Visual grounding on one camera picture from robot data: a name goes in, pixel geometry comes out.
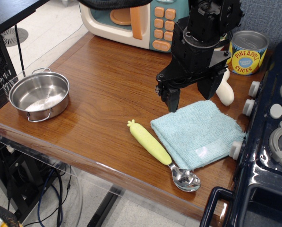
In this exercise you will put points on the toy microwave oven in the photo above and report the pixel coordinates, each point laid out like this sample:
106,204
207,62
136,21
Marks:
149,26

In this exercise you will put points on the plush mushroom toy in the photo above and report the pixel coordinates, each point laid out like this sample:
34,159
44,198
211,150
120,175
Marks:
225,91

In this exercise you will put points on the light blue towel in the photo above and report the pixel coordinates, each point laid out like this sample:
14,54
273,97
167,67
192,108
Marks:
197,135

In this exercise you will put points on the pineapple slices can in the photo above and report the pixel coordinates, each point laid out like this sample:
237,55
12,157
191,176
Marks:
247,50

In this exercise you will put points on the dark blue toy stove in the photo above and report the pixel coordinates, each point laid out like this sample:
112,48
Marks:
256,199

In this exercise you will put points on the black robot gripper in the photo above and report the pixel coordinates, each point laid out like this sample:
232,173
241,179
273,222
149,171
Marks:
192,62

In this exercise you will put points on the stainless steel pot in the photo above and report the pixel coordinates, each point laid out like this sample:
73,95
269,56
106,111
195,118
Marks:
41,95

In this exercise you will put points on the black side desk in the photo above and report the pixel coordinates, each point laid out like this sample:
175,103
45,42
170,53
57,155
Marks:
11,13

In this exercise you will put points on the spoon with yellow-green handle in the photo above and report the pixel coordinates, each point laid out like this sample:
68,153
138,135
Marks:
185,180

